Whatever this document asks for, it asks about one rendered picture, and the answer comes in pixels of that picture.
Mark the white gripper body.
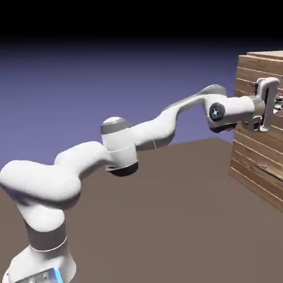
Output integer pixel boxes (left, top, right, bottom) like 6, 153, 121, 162
255, 76, 281, 133

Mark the wooden cabinet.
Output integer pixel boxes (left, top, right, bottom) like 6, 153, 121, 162
229, 50, 283, 213

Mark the plain wooden drawer front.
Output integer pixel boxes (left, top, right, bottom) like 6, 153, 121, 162
229, 154, 283, 213

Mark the shiny metal drawer handle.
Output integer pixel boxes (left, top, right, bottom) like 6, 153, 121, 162
274, 96, 283, 116

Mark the wooden drawer front with handle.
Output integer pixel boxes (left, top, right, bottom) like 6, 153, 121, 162
230, 55, 283, 180

